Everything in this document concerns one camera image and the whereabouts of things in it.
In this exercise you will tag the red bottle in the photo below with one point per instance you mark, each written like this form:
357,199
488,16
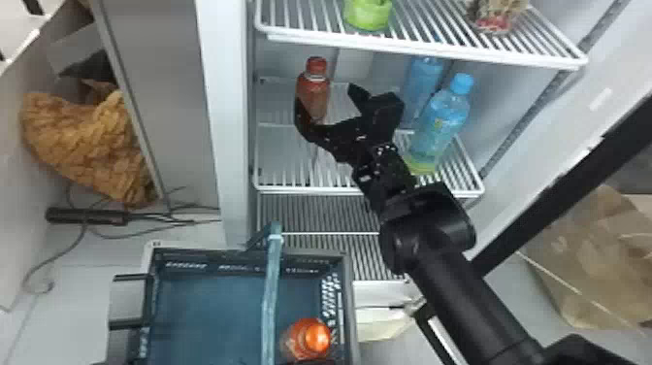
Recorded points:
313,94

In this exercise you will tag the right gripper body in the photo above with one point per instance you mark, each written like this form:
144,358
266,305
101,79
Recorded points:
356,137

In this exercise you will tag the red snack packet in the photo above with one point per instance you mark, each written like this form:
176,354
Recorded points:
494,14

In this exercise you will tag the cardboard box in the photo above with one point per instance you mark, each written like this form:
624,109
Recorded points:
596,255

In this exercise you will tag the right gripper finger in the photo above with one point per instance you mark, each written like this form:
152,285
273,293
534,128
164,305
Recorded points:
363,102
313,131

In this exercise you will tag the fridge door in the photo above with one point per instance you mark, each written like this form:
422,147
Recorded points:
570,112

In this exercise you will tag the white fridge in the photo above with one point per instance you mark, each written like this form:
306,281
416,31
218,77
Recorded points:
224,102

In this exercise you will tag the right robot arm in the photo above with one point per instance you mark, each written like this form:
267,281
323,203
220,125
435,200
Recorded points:
458,290

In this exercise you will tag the orange bottle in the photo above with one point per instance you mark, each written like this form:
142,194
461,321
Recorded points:
308,340

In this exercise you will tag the blue bottle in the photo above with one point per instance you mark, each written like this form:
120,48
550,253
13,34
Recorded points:
420,84
438,125

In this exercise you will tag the green noodle cup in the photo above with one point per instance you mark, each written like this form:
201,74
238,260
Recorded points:
368,13

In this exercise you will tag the blue basket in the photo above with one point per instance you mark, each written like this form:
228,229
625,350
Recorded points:
214,311

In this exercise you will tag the black power strip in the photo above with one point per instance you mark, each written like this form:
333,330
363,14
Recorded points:
86,215

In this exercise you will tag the beige towel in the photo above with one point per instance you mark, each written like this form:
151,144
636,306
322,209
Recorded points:
84,142

